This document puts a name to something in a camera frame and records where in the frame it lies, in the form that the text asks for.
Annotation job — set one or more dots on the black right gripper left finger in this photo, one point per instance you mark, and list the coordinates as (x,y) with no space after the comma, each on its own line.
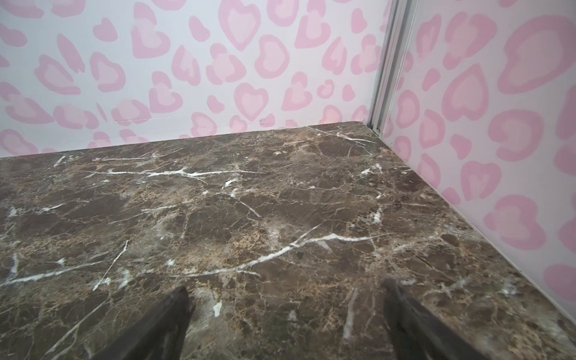
(159,334)

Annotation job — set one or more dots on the right corner frame post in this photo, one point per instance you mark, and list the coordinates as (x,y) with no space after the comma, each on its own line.
(397,34)

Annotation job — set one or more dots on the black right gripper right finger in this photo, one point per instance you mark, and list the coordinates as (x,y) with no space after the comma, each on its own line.
(416,333)

